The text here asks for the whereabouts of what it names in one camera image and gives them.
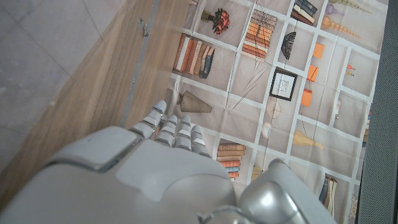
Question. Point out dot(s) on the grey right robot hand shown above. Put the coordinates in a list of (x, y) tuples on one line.
[(149, 180)]

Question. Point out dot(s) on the printed bookshelf backdrop cloth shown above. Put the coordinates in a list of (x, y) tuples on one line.
[(242, 77)]

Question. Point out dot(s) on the grey perforated panel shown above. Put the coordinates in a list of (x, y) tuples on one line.
[(382, 124)]

